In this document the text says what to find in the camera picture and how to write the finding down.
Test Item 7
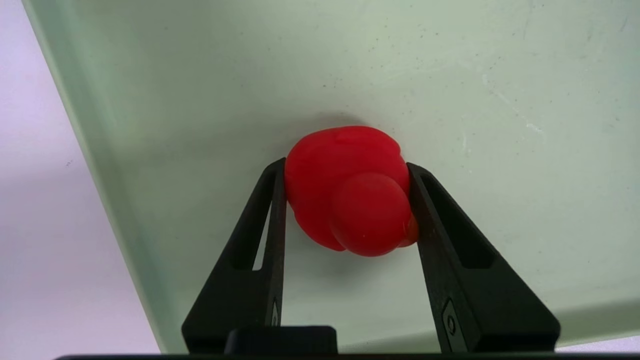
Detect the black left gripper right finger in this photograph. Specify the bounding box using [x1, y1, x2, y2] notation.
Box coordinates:
[406, 161, 562, 354]

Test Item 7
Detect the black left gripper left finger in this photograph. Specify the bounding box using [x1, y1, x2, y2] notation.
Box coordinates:
[181, 157, 288, 354]

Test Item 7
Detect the red rubber duck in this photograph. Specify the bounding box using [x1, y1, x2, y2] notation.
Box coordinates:
[284, 125, 420, 257]

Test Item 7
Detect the light green plastic tray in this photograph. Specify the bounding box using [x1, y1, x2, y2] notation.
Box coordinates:
[22, 0, 640, 354]

